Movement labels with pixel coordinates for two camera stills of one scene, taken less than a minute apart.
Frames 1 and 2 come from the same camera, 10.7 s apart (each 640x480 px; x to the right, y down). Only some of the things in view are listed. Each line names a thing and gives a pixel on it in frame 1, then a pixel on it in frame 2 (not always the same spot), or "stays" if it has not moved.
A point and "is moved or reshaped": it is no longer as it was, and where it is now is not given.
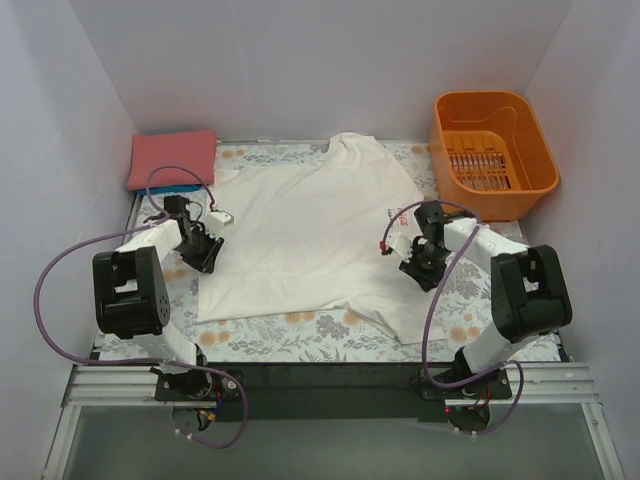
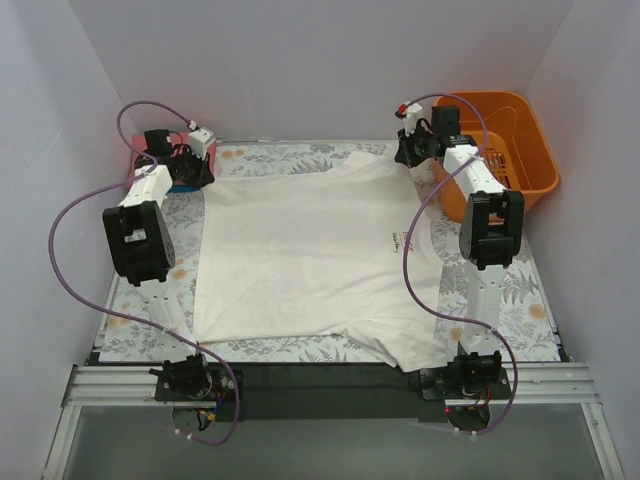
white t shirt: x=306 y=234 is moved or reshaped
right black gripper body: x=420 y=270 to x=406 y=151
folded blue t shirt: x=170 y=189 stays
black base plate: x=330 y=392 stays
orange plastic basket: x=488 y=154 stays
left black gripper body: x=205 y=252 to x=198 y=171
